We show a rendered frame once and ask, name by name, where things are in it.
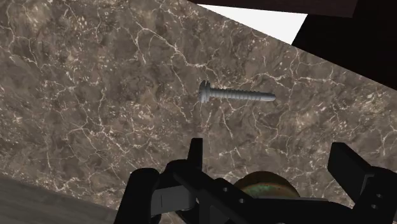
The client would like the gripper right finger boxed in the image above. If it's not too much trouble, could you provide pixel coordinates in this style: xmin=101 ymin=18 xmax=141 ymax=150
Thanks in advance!
xmin=327 ymin=142 xmax=397 ymax=224

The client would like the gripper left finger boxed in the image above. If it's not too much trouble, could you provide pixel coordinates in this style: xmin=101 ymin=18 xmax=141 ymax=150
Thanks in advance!
xmin=113 ymin=137 xmax=258 ymax=224

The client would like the brown green round bowl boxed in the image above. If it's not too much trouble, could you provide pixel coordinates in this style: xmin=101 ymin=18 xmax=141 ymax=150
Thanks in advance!
xmin=233 ymin=171 xmax=301 ymax=199

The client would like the grey metal screw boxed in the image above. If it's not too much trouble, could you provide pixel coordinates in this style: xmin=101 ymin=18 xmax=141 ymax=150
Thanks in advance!
xmin=198 ymin=80 xmax=277 ymax=104

